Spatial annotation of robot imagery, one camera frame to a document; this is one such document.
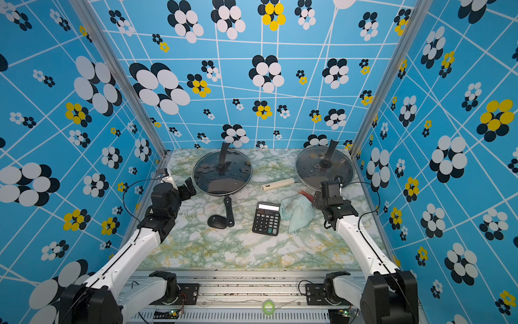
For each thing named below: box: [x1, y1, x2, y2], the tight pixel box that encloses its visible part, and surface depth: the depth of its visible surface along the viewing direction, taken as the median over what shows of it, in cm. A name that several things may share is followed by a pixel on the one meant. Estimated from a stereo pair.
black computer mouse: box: [207, 214, 228, 230], surface depth 93 cm
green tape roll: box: [262, 299, 276, 316], surface depth 72 cm
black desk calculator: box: [252, 201, 281, 237], surface depth 93 cm
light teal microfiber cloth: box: [279, 194, 317, 234], surface depth 93 cm
